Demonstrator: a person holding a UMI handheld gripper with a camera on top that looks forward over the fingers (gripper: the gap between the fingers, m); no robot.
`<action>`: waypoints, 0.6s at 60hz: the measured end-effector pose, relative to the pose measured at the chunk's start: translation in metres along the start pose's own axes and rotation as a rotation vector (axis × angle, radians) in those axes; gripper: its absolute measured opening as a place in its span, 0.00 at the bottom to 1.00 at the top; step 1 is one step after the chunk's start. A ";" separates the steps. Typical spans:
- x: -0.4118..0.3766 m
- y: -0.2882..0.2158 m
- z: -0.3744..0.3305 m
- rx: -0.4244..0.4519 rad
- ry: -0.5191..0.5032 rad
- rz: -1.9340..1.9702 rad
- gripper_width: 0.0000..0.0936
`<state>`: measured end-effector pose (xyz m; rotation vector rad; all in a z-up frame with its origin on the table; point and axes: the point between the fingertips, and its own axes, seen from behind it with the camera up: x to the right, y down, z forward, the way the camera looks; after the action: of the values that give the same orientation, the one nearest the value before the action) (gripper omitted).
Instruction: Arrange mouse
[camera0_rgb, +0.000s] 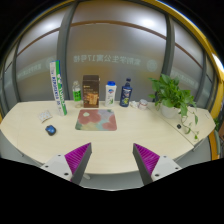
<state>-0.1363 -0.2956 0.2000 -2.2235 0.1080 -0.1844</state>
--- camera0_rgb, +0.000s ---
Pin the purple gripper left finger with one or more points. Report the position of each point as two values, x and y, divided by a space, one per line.
70 166

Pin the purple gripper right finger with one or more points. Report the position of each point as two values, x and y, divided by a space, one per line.
151 166

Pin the blue black computer mouse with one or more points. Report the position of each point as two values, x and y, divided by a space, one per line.
51 130

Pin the floral pastel mouse pad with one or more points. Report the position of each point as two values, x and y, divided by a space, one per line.
96 120

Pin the small white jar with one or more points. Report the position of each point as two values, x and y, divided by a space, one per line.
142 104

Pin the small white crumpled packet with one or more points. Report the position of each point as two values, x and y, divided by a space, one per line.
134 104

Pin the green pothos plant white pot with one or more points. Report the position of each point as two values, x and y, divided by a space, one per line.
170 98

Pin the clear green-label water bottle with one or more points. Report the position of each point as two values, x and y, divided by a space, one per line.
76 89

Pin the dark blue shampoo bottle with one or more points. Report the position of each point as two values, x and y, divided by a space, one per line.
126 92

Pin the brown cardboard box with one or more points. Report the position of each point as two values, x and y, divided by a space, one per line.
90 86

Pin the white blue-cap lotion bottle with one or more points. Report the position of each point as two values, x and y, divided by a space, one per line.
110 93

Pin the white green tall tube box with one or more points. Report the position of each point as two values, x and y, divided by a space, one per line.
57 87

